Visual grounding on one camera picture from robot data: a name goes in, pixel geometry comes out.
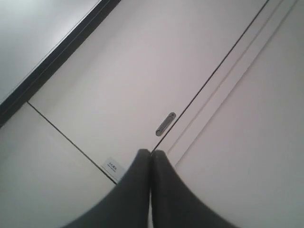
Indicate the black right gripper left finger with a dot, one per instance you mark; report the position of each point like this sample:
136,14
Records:
127,204

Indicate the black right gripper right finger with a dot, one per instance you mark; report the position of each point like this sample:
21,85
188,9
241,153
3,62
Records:
173,203

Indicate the white label sticker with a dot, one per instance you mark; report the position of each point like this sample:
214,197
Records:
114,169

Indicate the white cabinet doors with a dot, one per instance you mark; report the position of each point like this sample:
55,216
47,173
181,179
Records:
231,70

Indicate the grey recessed door handle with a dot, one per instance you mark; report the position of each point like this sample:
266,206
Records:
164,125

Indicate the dark door frame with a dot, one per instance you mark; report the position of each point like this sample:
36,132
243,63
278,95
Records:
55,59

